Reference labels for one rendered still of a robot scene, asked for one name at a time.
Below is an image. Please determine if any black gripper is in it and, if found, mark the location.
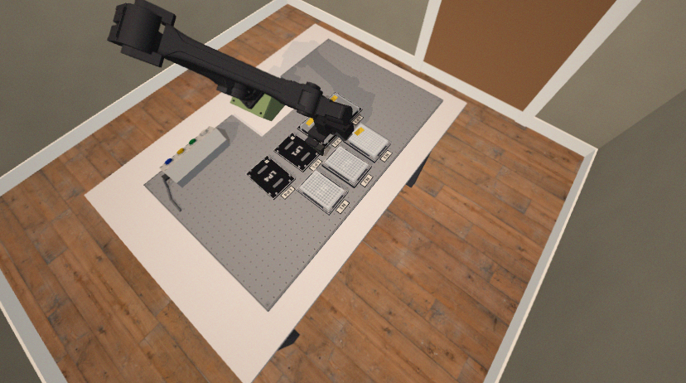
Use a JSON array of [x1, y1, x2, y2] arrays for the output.
[[305, 119, 329, 156]]

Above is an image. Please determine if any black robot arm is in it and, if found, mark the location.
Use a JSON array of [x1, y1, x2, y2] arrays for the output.
[[107, 0, 354, 142]]

